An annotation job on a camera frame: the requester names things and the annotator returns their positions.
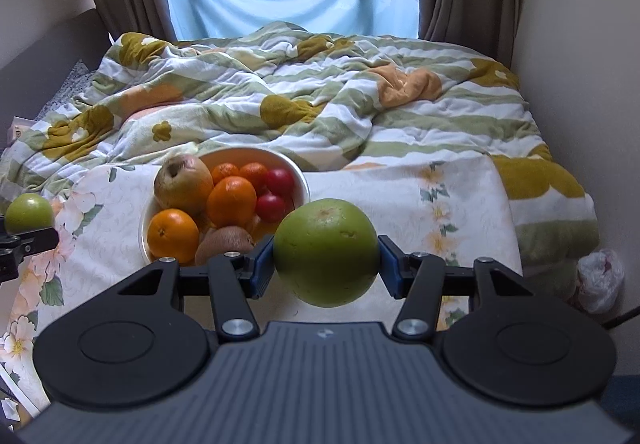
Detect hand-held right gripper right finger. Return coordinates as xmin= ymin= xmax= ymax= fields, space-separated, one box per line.
xmin=377 ymin=234 xmax=536 ymax=343

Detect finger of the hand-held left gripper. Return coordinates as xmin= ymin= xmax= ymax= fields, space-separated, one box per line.
xmin=0 ymin=225 xmax=60 ymax=283

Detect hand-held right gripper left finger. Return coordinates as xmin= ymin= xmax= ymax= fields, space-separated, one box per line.
xmin=112 ymin=235 xmax=276 ymax=344

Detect small green apple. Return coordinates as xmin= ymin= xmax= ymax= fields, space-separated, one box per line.
xmin=5 ymin=193 xmax=55 ymax=235

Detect brown kiwi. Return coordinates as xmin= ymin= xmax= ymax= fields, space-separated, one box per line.
xmin=194 ymin=225 xmax=256 ymax=267

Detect red cherry tomato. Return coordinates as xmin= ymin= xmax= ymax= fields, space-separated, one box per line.
xmin=265 ymin=168 xmax=296 ymax=198
xmin=256 ymin=194 xmax=287 ymax=224

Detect large green citrus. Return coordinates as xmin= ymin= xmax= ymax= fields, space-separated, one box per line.
xmin=273 ymin=198 xmax=380 ymax=309

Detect orange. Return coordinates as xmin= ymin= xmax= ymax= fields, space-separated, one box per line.
xmin=206 ymin=176 xmax=258 ymax=228
xmin=147 ymin=208 xmax=200 ymax=265

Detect cream and yellow bowl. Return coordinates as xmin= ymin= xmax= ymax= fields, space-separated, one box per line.
xmin=138 ymin=147 xmax=311 ymax=266

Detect wrinkled yellow apple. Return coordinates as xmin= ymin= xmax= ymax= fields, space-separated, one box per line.
xmin=153 ymin=155 xmax=215 ymax=217

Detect floral white tablecloth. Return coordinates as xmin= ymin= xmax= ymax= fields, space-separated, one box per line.
xmin=0 ymin=159 xmax=523 ymax=420

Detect small mandarin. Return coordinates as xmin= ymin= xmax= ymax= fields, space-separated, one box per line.
xmin=212 ymin=163 xmax=242 ymax=186
xmin=240 ymin=162 xmax=270 ymax=196

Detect small white box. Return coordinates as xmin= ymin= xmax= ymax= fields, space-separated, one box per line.
xmin=9 ymin=116 xmax=36 ymax=143

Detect grey patterned bed sheet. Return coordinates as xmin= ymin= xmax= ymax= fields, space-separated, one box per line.
xmin=30 ymin=60 xmax=97 ymax=125

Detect green striped floral blanket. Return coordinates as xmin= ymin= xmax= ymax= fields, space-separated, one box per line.
xmin=0 ymin=20 xmax=601 ymax=275

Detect white plastic bag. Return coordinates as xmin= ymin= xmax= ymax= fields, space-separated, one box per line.
xmin=575 ymin=249 xmax=626 ymax=315

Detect grey bed frame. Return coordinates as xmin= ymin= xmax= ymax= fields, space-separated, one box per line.
xmin=0 ymin=8 xmax=108 ymax=140

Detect black cable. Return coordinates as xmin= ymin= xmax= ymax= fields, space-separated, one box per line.
xmin=599 ymin=308 xmax=632 ymax=331

